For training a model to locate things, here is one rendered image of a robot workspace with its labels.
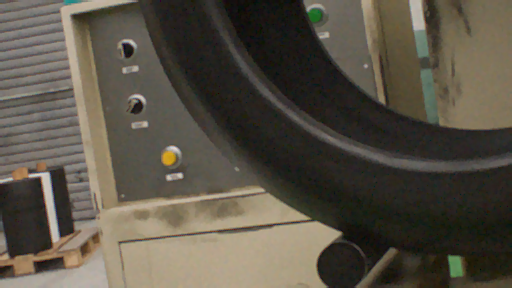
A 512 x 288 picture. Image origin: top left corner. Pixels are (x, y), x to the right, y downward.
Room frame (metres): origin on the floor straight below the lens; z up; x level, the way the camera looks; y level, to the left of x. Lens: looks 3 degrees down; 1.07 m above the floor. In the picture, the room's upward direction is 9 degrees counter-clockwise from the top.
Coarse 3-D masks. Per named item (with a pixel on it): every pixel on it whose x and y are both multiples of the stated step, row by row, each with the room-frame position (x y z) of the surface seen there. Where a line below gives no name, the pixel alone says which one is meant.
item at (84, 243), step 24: (24, 168) 7.73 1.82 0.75; (48, 168) 8.28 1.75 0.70; (0, 192) 7.24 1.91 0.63; (24, 192) 7.21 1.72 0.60; (48, 192) 7.73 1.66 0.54; (24, 216) 7.20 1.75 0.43; (48, 216) 7.68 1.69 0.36; (72, 216) 8.13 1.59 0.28; (24, 240) 7.19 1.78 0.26; (48, 240) 7.31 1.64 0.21; (72, 240) 7.66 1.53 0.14; (96, 240) 8.21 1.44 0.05; (0, 264) 7.16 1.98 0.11; (24, 264) 7.16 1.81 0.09; (72, 264) 7.16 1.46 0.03
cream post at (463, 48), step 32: (448, 0) 1.20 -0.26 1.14; (480, 0) 1.19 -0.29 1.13; (448, 32) 1.20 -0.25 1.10; (480, 32) 1.19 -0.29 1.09; (448, 64) 1.20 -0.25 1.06; (480, 64) 1.19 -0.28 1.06; (448, 96) 1.21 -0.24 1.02; (480, 96) 1.19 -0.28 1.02; (480, 128) 1.20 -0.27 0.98; (480, 256) 1.20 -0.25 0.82
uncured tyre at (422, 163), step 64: (192, 0) 0.87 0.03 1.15; (256, 0) 1.14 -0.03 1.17; (192, 64) 0.87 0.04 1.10; (256, 64) 0.88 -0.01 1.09; (320, 64) 1.13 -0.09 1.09; (256, 128) 0.86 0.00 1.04; (320, 128) 0.84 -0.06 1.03; (384, 128) 1.11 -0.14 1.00; (448, 128) 1.10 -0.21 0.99; (320, 192) 0.84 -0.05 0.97; (384, 192) 0.82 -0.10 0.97; (448, 192) 0.81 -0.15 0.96
